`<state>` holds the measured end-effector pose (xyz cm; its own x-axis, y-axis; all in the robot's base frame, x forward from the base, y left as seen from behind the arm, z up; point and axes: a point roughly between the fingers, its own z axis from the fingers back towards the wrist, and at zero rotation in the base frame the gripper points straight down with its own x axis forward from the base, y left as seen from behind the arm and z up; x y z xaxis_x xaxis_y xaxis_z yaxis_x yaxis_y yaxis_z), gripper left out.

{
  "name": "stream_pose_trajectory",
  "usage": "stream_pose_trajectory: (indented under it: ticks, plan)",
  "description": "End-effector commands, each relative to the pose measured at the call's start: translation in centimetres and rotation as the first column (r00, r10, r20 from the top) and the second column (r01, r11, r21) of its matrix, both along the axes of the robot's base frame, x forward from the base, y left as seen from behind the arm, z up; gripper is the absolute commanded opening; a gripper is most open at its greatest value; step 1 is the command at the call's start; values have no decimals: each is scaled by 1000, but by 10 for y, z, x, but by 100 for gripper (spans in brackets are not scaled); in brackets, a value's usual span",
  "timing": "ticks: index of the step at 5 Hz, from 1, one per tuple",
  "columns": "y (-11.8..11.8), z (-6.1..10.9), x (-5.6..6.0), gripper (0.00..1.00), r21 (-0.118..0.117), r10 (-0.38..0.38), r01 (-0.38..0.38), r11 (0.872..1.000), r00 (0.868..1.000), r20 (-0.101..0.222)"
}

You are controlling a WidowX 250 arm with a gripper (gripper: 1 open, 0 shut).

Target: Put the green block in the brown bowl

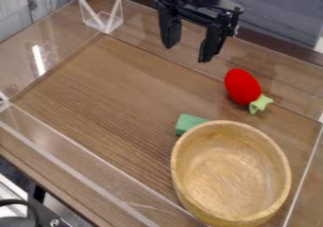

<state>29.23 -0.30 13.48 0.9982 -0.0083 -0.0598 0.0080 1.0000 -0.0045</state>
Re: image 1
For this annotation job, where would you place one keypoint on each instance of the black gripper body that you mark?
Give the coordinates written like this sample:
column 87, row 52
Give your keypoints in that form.
column 220, row 10

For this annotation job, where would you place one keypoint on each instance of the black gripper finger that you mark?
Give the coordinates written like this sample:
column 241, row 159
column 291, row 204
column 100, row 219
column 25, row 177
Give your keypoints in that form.
column 212, row 42
column 169, row 25

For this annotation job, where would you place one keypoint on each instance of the green foam block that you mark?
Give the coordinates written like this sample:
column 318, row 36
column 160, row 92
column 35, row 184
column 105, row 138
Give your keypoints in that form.
column 185, row 122

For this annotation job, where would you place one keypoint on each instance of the light wooden bowl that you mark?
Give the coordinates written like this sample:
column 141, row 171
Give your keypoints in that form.
column 231, row 174

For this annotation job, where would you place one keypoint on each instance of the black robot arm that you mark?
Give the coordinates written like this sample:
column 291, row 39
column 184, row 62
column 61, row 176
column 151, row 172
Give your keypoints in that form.
column 216, row 15

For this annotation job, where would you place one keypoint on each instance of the red plush strawberry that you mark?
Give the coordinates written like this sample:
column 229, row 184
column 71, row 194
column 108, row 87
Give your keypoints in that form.
column 245, row 91

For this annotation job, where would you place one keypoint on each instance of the black metal table leg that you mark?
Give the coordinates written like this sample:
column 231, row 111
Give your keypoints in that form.
column 48, row 218

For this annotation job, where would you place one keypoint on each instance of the clear acrylic corner bracket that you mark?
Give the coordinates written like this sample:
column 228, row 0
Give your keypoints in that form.
column 101, row 21

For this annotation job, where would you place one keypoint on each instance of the clear acrylic tray wall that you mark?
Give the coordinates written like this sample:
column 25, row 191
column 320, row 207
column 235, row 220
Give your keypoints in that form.
column 99, row 191

